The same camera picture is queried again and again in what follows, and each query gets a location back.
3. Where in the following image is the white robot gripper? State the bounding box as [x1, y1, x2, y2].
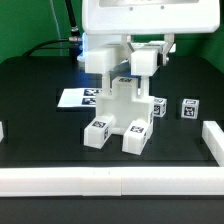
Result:
[82, 0, 220, 65]

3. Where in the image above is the white obstacle wall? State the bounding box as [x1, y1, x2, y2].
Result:
[202, 121, 224, 167]
[0, 121, 4, 142]
[0, 167, 224, 197]

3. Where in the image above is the white left obstacle wall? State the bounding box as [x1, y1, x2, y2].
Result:
[0, 121, 4, 142]

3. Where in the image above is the white front obstacle wall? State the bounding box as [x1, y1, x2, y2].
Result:
[0, 167, 224, 197]

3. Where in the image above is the white right obstacle wall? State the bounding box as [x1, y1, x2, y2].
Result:
[202, 121, 224, 167]

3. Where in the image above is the black cable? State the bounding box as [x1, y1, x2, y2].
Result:
[21, 0, 83, 58]

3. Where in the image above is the white marker base plate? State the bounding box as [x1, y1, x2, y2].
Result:
[57, 87, 148, 109]

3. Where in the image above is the white chair seat part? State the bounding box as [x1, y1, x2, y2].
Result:
[96, 76, 154, 135]

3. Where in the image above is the small white tagged cube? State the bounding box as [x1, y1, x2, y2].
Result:
[181, 99, 199, 119]
[154, 97, 167, 117]

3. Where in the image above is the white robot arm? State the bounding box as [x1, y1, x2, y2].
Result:
[82, 0, 224, 72]

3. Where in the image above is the white chair back frame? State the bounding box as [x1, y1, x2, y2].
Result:
[85, 41, 165, 94]

